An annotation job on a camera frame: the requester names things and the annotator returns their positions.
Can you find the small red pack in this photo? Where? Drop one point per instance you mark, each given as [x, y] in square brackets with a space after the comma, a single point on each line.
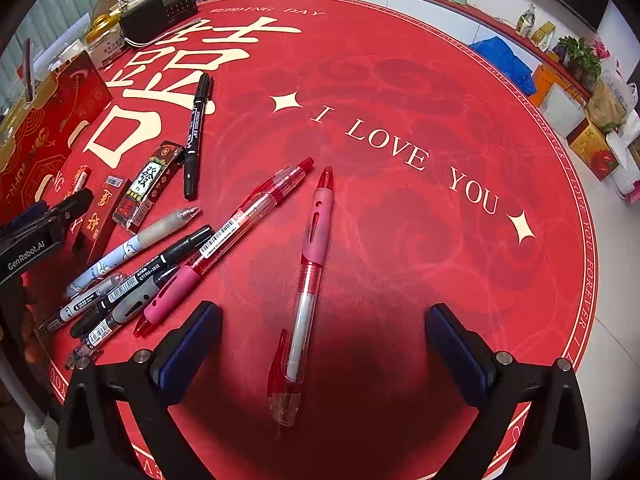
[82, 176]

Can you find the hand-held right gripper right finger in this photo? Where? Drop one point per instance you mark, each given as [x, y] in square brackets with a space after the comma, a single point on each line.
[457, 345]

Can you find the small red box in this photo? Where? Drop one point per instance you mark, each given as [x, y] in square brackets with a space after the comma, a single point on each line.
[102, 210]

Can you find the orange box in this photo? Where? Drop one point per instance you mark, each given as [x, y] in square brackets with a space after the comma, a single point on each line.
[542, 82]

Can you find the white board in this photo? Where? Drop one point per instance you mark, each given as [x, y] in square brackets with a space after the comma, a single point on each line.
[617, 30]

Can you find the black marker white label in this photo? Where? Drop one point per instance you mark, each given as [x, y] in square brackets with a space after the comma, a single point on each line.
[187, 242]

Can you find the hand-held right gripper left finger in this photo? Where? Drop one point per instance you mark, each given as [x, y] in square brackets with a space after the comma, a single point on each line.
[192, 335]

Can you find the red gel pen barcode label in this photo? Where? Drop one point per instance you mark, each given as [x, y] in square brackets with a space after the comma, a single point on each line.
[250, 220]

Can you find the white paper bag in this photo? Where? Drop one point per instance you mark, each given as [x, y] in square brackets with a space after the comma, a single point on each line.
[560, 110]

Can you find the grey curtain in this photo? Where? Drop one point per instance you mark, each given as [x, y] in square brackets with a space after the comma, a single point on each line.
[50, 35]

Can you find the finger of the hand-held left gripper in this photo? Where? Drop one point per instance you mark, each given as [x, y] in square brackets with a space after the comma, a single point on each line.
[70, 207]
[22, 217]

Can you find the black marker white print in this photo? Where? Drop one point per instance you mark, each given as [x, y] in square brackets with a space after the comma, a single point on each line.
[197, 130]

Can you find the clear red pen pink grip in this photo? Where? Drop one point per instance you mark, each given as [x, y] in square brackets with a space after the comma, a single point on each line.
[310, 260]

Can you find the grey grip pen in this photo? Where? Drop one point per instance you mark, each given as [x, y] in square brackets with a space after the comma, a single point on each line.
[127, 310]

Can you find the clear pen white label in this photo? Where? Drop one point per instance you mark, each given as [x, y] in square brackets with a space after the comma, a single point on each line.
[80, 306]

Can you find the potted green plant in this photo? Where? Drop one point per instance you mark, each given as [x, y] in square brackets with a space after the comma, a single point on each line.
[580, 55]

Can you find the light blue patterned pen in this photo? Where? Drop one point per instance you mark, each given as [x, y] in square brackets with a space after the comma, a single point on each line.
[125, 252]

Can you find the gold lidded jar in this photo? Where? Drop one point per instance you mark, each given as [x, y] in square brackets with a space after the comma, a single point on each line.
[104, 22]

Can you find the black radio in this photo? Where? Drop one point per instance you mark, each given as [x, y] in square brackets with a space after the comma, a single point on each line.
[160, 7]

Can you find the black and red pack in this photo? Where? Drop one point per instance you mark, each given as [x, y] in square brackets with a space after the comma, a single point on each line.
[150, 180]

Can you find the dark red pen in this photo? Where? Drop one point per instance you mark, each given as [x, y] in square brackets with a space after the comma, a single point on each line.
[28, 70]

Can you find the blue plastic bag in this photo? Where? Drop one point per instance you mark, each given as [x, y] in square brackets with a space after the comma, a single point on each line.
[497, 57]

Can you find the yellow snack bag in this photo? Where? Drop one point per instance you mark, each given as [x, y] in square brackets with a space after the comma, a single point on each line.
[542, 35]

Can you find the red cardboard box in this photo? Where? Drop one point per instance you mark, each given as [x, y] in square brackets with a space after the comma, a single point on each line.
[60, 110]

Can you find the gold and red gift box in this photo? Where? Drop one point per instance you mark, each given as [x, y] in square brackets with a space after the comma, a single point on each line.
[595, 152]

